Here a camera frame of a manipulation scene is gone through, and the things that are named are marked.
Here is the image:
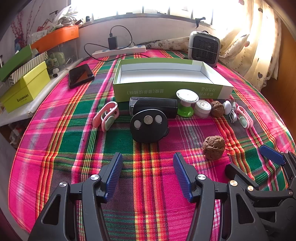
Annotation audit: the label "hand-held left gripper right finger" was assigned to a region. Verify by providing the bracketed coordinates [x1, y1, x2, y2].
[173, 152, 270, 241]

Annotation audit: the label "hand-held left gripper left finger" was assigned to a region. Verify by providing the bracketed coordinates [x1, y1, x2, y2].
[28, 152, 123, 241]

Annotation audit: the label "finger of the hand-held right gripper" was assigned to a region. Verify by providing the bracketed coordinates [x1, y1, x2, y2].
[259, 145, 296, 188]
[225, 163, 296, 202]

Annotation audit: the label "brown walnut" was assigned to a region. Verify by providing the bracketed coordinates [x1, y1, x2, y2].
[210, 100, 225, 117]
[202, 136, 226, 160]

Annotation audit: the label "pink cable clip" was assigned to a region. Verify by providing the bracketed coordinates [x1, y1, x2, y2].
[236, 105, 253, 129]
[92, 101, 120, 132]

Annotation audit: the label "black oval button device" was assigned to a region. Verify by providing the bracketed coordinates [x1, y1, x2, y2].
[129, 109, 170, 143]

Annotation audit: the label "white usb cable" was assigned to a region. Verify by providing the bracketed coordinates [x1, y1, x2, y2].
[228, 98, 240, 123]

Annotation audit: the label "small white jar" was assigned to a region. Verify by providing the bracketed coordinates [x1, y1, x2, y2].
[194, 100, 212, 118]

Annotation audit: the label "black rectangular case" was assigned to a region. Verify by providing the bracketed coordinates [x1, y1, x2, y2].
[129, 97, 178, 119]

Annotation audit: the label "green white spool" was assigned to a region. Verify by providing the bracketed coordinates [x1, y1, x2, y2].
[176, 89, 199, 117]

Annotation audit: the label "green white cardboard box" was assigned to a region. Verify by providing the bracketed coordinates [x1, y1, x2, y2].
[112, 58, 234, 103]

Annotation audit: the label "wooden wardrobe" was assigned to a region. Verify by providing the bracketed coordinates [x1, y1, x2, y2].
[261, 19, 296, 121]

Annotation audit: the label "black smartphone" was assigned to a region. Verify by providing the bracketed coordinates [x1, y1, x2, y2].
[69, 64, 95, 89]

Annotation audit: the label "cream heart curtain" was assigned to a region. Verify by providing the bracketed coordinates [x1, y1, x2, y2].
[217, 0, 282, 92]

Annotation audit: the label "yellow-green box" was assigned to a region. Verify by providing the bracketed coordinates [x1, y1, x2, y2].
[0, 61, 51, 113]

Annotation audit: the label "white power strip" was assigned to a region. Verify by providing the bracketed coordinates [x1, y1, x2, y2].
[92, 45, 147, 59]

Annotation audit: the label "grey fan heater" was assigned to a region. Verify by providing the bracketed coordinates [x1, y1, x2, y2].
[187, 31, 221, 67]

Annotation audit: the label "clear storage bin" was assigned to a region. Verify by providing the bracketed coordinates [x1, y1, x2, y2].
[39, 42, 79, 70]

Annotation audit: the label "floral pillow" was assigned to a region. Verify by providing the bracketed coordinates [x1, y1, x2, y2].
[139, 37, 192, 50]

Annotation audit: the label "grey striped box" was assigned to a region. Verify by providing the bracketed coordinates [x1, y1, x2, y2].
[0, 51, 48, 96]

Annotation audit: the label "orange box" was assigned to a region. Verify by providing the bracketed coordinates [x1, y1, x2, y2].
[31, 25, 79, 53]

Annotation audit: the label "dark green box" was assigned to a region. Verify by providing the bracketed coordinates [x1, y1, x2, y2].
[0, 44, 33, 82]

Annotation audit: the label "pile of paper packets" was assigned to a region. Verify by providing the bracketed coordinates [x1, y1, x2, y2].
[31, 17, 59, 44]

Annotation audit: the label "red flower branches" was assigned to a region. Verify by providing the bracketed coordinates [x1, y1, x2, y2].
[13, 5, 44, 47]

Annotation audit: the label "barred window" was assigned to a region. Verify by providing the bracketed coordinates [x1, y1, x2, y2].
[69, 0, 248, 26]

